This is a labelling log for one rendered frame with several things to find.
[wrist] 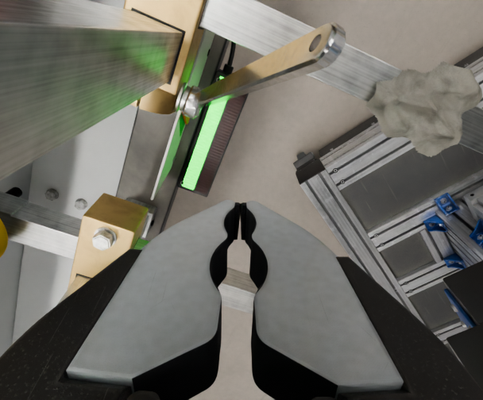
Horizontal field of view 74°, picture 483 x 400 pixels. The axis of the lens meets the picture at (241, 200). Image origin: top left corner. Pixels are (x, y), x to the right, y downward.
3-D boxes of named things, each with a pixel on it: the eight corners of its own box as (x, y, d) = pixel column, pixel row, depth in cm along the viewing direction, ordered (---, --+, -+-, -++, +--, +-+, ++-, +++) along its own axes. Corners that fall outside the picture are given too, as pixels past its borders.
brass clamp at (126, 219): (154, 209, 35) (141, 234, 30) (126, 295, 41) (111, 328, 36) (98, 189, 34) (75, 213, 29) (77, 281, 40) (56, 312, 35)
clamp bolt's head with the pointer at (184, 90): (203, 117, 40) (207, 87, 26) (196, 136, 40) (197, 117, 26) (188, 111, 40) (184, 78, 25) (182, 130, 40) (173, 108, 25)
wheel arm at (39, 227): (350, 301, 40) (361, 328, 37) (337, 319, 42) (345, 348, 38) (-15, 180, 33) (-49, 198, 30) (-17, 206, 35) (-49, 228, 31)
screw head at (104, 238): (118, 231, 30) (114, 238, 29) (114, 248, 31) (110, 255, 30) (96, 224, 30) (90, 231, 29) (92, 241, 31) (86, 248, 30)
